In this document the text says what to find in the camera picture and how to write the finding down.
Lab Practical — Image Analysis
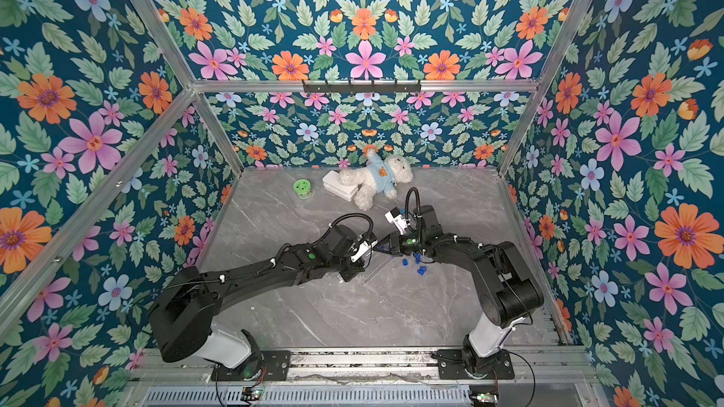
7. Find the white box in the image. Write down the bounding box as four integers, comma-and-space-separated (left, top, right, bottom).
322, 171, 358, 202

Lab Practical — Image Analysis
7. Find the green lidded small jar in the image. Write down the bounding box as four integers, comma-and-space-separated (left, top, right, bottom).
292, 179, 312, 200

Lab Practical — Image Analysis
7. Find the black hook rail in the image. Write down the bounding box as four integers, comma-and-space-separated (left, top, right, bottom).
302, 80, 422, 94

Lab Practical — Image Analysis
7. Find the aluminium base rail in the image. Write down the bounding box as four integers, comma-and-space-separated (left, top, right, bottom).
130, 346, 598, 384

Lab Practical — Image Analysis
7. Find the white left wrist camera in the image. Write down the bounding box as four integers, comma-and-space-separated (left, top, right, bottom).
350, 240, 377, 263

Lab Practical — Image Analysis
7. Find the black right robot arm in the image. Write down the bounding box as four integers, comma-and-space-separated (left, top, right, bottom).
376, 205, 544, 378

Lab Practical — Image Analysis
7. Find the white teddy bear blue hoodie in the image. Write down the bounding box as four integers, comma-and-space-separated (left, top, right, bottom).
339, 148, 413, 211

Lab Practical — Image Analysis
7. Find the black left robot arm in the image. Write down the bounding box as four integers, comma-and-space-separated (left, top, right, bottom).
148, 214, 377, 374

